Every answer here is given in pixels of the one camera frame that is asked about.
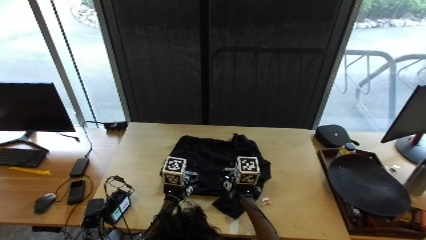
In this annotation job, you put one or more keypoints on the person's right hand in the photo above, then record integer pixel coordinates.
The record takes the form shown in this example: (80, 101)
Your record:
(241, 190)

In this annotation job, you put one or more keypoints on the person's left hand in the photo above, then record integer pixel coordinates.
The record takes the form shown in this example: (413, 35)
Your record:
(177, 190)

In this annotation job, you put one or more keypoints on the left glove marker cube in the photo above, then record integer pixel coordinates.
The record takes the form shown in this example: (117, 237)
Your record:
(174, 170)

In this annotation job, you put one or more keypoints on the glove marker cube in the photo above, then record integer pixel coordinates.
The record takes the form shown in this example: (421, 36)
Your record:
(174, 170)
(248, 168)

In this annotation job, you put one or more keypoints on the right glove marker cube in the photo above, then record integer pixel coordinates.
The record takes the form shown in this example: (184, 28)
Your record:
(248, 168)

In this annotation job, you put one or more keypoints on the black garment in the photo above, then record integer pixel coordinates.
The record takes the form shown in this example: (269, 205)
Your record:
(213, 156)

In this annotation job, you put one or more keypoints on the small white pink object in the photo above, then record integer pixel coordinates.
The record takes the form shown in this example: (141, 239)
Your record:
(265, 200)

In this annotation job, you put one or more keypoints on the black device with lit screen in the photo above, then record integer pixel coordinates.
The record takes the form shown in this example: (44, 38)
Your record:
(117, 206)

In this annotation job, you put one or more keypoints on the black power adapter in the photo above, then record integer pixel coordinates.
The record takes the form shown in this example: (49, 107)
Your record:
(93, 213)

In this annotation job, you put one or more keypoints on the black power bank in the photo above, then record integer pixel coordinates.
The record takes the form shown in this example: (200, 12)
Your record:
(79, 167)

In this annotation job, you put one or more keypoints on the black smartphone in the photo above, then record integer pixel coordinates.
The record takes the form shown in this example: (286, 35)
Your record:
(76, 191)

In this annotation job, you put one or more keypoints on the dark wooden tray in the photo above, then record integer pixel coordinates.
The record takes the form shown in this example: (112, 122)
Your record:
(341, 206)

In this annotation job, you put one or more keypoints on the black zip pouch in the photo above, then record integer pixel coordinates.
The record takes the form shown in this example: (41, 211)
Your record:
(333, 135)

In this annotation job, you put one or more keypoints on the small bottle with yellow label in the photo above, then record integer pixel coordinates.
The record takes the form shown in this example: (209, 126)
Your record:
(348, 148)

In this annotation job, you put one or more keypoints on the black oval dish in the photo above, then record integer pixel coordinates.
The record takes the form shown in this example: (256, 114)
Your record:
(368, 185)

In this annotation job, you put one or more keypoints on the dark grey computer mouse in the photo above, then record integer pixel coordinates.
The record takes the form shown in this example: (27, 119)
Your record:
(44, 202)

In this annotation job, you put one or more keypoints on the black mesh window blind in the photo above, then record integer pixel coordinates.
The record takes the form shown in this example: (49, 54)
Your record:
(221, 60)

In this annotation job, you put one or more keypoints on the yellow flat strip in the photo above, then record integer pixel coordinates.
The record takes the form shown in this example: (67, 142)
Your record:
(29, 171)

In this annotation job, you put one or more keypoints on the black keyboard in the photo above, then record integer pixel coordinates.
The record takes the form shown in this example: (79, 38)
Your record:
(21, 157)

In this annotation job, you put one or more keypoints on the black flat monitor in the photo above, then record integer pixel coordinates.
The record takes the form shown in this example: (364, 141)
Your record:
(31, 106)

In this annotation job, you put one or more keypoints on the silver metal bottle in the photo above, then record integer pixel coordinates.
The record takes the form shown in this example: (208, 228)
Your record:
(417, 180)

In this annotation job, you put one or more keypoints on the monitor with round grey stand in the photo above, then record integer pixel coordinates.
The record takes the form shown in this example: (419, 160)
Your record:
(410, 120)

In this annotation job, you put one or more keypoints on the metal bicycle rack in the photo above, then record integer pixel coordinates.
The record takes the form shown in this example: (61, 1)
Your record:
(390, 73)

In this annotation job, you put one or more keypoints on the grey window frame post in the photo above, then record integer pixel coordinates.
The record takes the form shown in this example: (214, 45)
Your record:
(57, 63)

